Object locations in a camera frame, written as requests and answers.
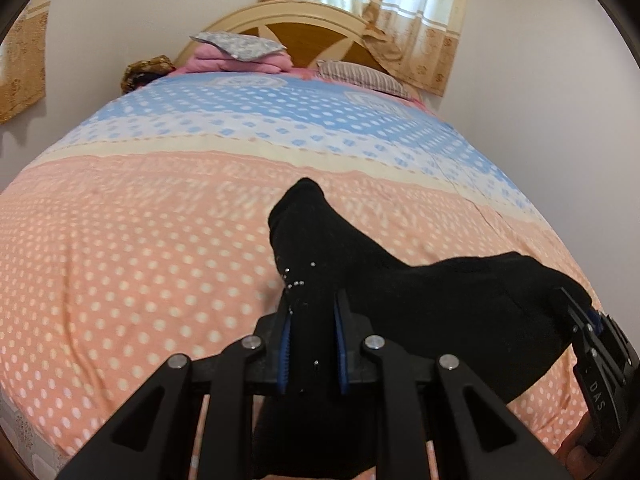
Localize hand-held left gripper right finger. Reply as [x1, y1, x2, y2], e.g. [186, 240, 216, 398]
[332, 289, 575, 480]

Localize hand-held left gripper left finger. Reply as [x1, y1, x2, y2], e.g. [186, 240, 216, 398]
[57, 305, 297, 480]

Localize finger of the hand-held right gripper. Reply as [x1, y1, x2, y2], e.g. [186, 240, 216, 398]
[559, 286, 607, 356]

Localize black pants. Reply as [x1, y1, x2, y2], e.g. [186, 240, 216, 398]
[250, 177, 599, 480]

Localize person's right hand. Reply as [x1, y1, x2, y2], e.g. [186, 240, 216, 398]
[556, 406, 610, 470]

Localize polka-dot bed cover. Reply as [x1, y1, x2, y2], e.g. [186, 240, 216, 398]
[0, 67, 608, 480]

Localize patterned mattress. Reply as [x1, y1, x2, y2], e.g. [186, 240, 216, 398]
[0, 395, 68, 463]

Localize striped pillow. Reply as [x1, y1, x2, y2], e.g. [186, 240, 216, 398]
[316, 59, 416, 98]

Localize pink folded blanket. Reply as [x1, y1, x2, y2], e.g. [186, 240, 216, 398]
[167, 42, 293, 76]

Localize grey floral pillow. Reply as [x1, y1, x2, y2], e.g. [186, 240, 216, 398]
[190, 31, 288, 62]

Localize brown patterned bag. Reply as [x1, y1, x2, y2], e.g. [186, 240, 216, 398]
[121, 54, 176, 95]

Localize cream wooden headboard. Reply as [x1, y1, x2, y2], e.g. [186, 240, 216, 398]
[172, 1, 396, 73]

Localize beige floral window curtain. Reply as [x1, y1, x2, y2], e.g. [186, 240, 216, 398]
[257, 0, 475, 97]
[0, 0, 51, 126]

